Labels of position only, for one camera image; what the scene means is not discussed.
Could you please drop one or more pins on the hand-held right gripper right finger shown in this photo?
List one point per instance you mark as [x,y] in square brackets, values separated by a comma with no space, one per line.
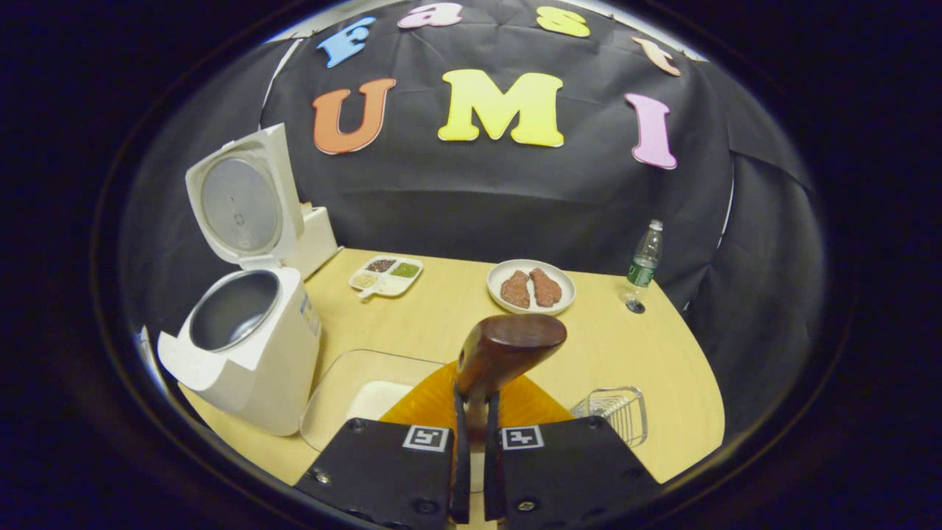
[491,471]

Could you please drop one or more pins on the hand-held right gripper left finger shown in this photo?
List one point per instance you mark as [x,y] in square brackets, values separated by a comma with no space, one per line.
[460,471]

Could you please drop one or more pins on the white rice cooker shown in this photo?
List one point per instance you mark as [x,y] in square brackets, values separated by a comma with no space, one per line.
[272,368]

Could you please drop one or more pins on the clear plastic container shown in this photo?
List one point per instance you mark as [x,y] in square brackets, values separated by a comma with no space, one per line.
[331,397]

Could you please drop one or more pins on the brown meat piece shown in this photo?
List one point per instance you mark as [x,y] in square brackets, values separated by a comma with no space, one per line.
[545,287]
[516,289]

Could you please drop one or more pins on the white divided grain dish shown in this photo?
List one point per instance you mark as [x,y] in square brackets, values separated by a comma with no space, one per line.
[386,287]

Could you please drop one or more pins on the white round plate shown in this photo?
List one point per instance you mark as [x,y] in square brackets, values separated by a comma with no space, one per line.
[500,266]

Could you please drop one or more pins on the small bottle cap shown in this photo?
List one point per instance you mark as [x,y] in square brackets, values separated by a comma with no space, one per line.
[636,306]

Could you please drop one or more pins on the clear plastic water bottle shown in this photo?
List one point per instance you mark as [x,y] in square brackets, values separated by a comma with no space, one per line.
[645,258]

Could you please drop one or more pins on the white toaster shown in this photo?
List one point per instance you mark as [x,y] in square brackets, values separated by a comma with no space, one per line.
[320,243]

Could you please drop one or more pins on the black backdrop cloth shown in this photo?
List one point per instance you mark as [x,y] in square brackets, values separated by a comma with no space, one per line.
[478,191]

